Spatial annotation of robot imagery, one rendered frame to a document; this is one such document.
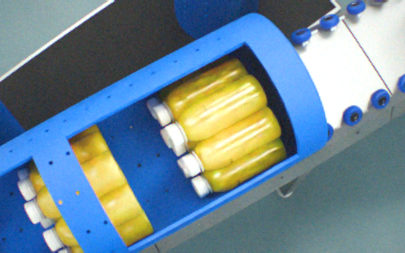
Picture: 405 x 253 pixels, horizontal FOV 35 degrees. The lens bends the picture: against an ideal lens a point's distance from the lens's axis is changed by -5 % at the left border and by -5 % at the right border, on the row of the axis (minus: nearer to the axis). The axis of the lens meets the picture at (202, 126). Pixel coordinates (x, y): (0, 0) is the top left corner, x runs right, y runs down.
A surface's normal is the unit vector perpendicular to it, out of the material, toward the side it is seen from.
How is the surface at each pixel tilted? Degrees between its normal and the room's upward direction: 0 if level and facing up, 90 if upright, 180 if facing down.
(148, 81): 36
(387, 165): 0
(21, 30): 0
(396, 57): 0
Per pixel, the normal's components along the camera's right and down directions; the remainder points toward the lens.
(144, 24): 0.02, -0.28
